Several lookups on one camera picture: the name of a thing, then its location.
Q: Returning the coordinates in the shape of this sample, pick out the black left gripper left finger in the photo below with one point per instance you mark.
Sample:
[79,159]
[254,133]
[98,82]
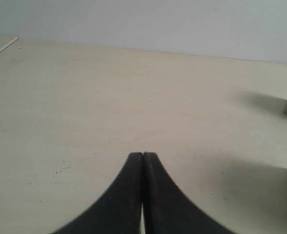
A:
[118,209]

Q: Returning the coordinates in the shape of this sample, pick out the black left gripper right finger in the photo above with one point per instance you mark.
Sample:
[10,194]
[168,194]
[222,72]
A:
[166,209]

